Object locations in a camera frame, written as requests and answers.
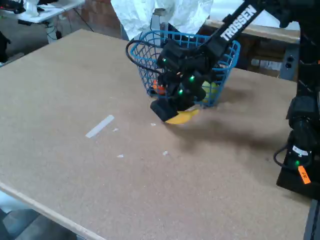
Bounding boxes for white table leg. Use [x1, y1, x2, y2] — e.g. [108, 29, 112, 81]
[44, 21, 58, 45]

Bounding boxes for long white tape strip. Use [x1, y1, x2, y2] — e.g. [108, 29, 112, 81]
[84, 114, 115, 139]

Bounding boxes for small black camera box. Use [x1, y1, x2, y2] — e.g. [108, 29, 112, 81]
[156, 38, 187, 73]

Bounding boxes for orange toy fruit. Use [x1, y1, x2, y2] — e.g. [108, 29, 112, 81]
[152, 79, 167, 95]

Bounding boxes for yellow toy banana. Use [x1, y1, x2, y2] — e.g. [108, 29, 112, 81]
[165, 108, 200, 125]

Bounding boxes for black bag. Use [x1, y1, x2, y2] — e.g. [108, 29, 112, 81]
[0, 31, 11, 63]

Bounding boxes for crumpled white sheet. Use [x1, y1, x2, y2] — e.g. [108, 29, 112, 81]
[110, 0, 214, 42]

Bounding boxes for looped black camera cable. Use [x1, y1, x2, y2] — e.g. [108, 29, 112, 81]
[125, 39, 165, 75]

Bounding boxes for grey post with outlets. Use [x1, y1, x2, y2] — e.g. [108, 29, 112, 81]
[279, 46, 301, 81]

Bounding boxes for orange label tag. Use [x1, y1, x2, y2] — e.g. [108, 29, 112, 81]
[297, 165, 312, 185]

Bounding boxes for black toy grapes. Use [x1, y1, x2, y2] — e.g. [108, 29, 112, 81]
[211, 62, 231, 85]

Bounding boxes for round green toy fruit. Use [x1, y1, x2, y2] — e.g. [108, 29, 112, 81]
[201, 81, 218, 104]

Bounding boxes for blue wire basket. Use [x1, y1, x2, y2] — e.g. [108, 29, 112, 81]
[131, 29, 241, 109]

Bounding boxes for white side table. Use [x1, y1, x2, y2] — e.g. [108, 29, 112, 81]
[0, 0, 86, 25]

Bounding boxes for black base cable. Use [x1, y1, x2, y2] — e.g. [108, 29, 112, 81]
[273, 146, 291, 168]

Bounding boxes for wooden workbench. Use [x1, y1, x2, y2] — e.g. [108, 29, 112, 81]
[203, 19, 301, 45]

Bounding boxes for black device with red lights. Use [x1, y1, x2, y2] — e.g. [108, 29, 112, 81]
[0, 0, 27, 14]

